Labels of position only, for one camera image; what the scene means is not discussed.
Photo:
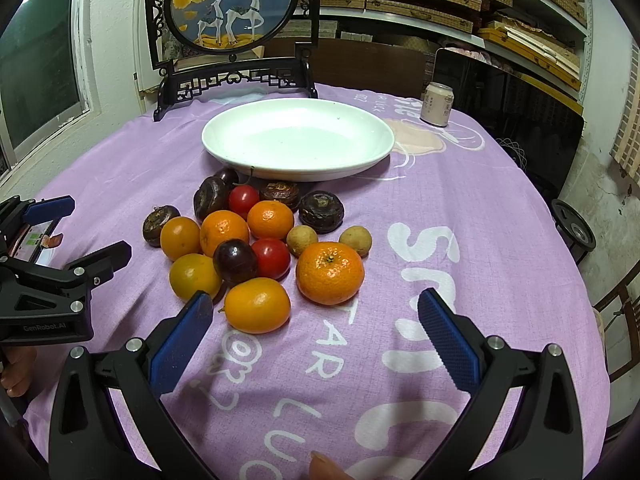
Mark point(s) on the dark cherry with stem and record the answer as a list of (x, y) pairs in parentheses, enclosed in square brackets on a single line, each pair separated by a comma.
[(230, 177)]

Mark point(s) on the deer painting screen stand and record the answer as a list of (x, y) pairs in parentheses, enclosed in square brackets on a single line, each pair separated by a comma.
[(198, 45)]

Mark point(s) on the smartphone on table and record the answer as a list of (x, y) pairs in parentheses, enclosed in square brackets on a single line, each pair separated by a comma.
[(36, 244)]

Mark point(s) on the large mandarin orange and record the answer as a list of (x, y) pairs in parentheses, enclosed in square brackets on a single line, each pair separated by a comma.
[(329, 273)]

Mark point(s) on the yellow orange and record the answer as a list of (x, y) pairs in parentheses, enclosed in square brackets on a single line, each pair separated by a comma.
[(193, 273)]

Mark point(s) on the white shelf with boxes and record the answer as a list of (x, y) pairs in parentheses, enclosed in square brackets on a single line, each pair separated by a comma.
[(548, 40)]

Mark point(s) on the yellow-orange kumquat front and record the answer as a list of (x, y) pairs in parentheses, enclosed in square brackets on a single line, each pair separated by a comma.
[(257, 306)]

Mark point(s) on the person left hand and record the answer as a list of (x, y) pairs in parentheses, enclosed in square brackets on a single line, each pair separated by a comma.
[(17, 376)]

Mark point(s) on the black chair back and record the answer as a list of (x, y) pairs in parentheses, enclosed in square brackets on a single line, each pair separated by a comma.
[(539, 132)]

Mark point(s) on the water chestnut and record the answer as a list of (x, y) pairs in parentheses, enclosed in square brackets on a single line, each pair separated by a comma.
[(322, 211), (287, 193), (211, 196), (154, 222)]

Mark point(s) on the longan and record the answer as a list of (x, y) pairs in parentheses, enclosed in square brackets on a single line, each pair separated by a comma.
[(358, 238), (299, 238)]

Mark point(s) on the purple printed tablecloth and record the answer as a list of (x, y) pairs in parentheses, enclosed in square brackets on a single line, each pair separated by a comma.
[(351, 374)]

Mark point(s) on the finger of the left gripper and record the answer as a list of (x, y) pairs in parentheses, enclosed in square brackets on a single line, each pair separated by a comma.
[(48, 210), (94, 269)]

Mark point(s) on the black round stool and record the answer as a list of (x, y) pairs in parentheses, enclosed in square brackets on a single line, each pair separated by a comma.
[(573, 229)]

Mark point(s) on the person right hand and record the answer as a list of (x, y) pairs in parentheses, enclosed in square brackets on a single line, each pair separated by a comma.
[(321, 467)]

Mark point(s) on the red cherry tomato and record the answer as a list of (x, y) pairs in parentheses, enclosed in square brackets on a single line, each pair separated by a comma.
[(242, 199), (273, 258)]

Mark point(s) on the window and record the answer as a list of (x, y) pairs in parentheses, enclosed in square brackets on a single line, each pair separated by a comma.
[(48, 80)]

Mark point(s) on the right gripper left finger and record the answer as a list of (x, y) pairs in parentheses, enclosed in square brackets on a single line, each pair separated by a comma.
[(86, 439)]

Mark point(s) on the brown wooden board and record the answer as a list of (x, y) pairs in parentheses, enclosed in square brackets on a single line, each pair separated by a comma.
[(368, 66)]

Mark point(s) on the red cherry tomato back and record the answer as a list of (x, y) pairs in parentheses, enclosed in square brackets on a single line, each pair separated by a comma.
[(242, 199)]

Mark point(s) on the pink beverage can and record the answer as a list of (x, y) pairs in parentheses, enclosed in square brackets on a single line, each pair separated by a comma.
[(437, 104)]

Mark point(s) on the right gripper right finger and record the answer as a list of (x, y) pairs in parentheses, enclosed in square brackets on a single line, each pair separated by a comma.
[(544, 438)]

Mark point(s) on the white oval plate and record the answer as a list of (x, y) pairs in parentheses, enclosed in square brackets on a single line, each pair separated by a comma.
[(298, 139)]

